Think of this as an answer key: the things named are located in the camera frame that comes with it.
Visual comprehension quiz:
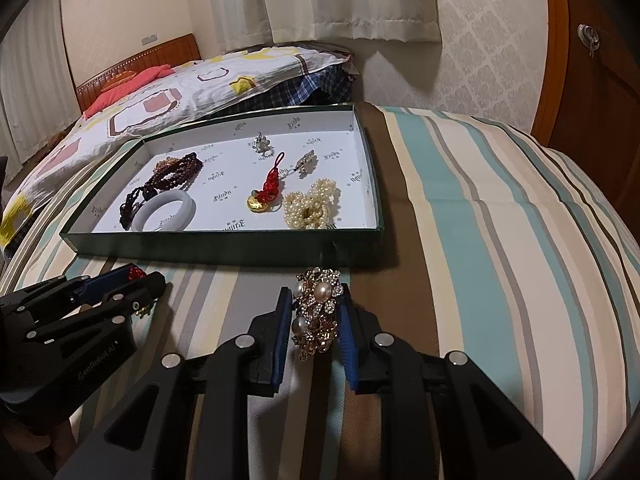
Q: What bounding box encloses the small red gold charm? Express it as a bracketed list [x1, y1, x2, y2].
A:
[128, 266, 155, 318]

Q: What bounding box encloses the rhinestone pearl brooch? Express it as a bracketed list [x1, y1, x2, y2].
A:
[291, 266, 344, 362]

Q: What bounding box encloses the black cord bracelet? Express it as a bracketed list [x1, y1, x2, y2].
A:
[117, 185, 160, 231]

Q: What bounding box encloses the white jade bangle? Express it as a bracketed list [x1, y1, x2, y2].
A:
[131, 190, 196, 232]

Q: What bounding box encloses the red knot gold pendant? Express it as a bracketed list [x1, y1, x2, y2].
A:
[246, 152, 285, 214]

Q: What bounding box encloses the dark red bead bracelet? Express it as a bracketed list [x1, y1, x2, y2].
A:
[147, 150, 205, 194]

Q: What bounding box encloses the silver crystal brooch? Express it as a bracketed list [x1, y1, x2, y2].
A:
[294, 150, 317, 178]

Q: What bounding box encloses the silver ring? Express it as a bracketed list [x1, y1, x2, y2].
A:
[250, 132, 277, 160]

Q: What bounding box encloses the green shallow tray box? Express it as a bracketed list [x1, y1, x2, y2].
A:
[61, 104, 384, 266]

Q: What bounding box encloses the striped tablecloth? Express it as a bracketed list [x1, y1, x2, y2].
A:
[1, 105, 639, 479]

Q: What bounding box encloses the left grey curtain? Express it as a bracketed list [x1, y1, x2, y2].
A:
[1, 0, 80, 179]

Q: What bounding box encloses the grey curtain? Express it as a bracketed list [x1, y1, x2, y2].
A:
[1, 0, 80, 179]
[210, 0, 440, 51]

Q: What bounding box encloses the orange embroidered cushion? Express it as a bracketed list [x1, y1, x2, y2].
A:
[101, 70, 137, 92]

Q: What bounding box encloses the pink red pillow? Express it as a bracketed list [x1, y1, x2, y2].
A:
[82, 64, 175, 119]

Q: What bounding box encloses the patterned white bed quilt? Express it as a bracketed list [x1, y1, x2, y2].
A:
[1, 46, 358, 255]

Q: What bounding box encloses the plaid blue bed sheet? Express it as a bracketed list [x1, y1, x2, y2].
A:
[222, 65, 357, 115]

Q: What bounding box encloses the wooden headboard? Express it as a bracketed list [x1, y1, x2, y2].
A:
[76, 34, 201, 113]

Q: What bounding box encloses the right grey curtain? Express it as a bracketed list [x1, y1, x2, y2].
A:
[210, 0, 440, 51]

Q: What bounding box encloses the wooden door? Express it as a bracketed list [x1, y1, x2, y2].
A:
[533, 0, 639, 231]

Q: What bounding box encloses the silver door knob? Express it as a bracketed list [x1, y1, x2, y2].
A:
[577, 24, 601, 58]

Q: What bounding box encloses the wall socket plate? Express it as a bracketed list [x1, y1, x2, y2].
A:
[141, 34, 157, 46]

